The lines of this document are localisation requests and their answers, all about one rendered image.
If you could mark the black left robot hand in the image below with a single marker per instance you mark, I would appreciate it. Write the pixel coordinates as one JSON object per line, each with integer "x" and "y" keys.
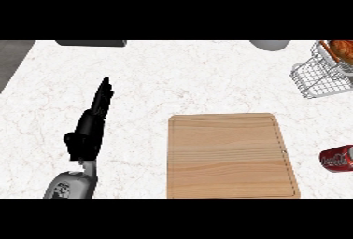
{"x": 87, "y": 130}

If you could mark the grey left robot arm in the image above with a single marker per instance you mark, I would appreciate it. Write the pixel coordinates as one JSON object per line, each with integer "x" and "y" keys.
{"x": 72, "y": 185}

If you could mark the wooden cutting board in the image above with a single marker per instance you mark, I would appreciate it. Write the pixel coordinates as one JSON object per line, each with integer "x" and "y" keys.
{"x": 229, "y": 157}

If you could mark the dark grey appliance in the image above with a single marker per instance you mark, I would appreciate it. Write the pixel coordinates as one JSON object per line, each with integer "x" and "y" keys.
{"x": 91, "y": 43}

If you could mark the pale grey round object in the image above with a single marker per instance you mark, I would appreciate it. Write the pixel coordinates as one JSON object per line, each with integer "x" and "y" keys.
{"x": 270, "y": 44}

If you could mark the red soda can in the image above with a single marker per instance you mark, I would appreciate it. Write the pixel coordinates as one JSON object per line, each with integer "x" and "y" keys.
{"x": 336, "y": 159}

